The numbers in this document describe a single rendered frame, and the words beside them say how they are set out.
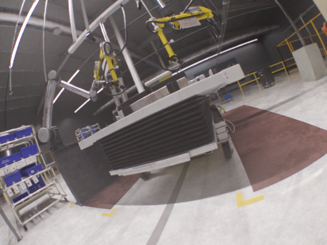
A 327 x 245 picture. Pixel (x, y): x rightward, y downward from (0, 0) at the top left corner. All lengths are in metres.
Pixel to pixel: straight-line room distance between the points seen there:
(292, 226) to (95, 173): 2.39
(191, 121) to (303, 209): 0.94
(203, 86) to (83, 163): 2.00
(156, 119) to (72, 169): 1.61
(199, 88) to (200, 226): 0.89
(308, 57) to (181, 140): 4.37
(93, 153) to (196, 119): 1.85
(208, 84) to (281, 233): 0.96
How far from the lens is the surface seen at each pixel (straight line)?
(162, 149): 1.05
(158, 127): 1.02
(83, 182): 2.26
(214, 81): 0.88
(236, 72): 0.90
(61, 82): 2.39
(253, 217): 0.90
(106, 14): 3.38
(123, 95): 3.00
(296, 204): 0.94
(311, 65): 4.73
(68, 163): 2.21
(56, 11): 11.36
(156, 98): 1.41
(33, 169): 2.84
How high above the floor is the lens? 0.73
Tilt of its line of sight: 3 degrees down
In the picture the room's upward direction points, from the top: 23 degrees counter-clockwise
